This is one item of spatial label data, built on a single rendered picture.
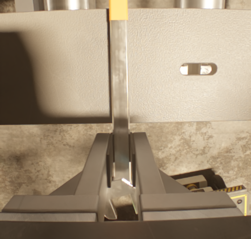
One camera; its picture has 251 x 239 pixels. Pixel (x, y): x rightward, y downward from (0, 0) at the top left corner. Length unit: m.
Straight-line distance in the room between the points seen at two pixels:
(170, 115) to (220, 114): 0.04
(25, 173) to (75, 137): 0.56
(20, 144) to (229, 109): 1.60
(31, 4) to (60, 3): 0.18
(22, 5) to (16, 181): 1.51
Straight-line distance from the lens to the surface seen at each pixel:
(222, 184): 1.64
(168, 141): 1.48
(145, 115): 0.15
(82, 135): 1.45
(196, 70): 0.47
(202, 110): 0.16
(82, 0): 0.44
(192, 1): 0.45
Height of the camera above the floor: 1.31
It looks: 75 degrees down
